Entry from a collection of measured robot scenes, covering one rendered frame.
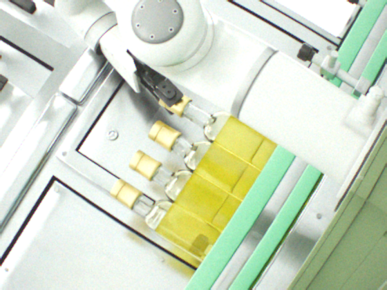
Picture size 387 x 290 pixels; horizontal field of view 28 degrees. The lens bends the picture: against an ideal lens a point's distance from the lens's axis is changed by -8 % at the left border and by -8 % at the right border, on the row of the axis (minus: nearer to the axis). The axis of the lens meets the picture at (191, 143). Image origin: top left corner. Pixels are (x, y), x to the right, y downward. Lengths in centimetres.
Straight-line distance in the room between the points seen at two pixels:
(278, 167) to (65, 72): 54
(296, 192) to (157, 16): 44
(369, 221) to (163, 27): 30
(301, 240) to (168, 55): 41
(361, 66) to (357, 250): 65
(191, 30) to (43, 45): 78
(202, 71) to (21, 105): 71
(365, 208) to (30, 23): 107
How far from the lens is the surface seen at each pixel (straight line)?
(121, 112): 152
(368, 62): 139
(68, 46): 163
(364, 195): 73
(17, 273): 153
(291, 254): 117
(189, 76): 96
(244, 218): 120
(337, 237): 78
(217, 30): 96
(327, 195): 119
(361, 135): 90
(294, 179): 122
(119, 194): 134
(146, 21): 87
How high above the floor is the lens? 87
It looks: 10 degrees up
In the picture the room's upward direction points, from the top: 59 degrees counter-clockwise
